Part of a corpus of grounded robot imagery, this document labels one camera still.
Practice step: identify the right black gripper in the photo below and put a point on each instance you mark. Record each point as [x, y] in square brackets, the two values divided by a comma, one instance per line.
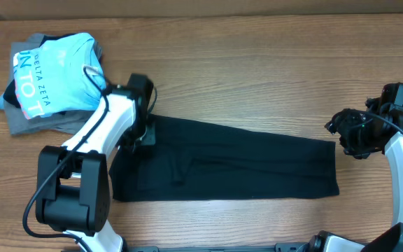
[341, 124]

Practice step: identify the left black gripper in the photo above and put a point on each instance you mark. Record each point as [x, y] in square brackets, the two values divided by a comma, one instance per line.
[150, 138]

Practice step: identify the black t-shirt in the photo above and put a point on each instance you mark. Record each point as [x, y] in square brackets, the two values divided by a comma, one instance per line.
[193, 160]

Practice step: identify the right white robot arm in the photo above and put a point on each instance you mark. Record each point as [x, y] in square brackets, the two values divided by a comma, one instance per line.
[392, 239]

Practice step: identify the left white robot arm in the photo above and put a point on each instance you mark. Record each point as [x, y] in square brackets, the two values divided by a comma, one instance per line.
[72, 191]

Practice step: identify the grey folded t-shirt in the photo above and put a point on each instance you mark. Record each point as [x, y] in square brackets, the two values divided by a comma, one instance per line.
[69, 122]

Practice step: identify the light blue folded t-shirt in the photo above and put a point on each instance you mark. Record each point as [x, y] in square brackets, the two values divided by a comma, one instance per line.
[59, 76]

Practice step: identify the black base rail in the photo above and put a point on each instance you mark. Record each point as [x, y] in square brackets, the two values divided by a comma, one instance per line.
[278, 247]

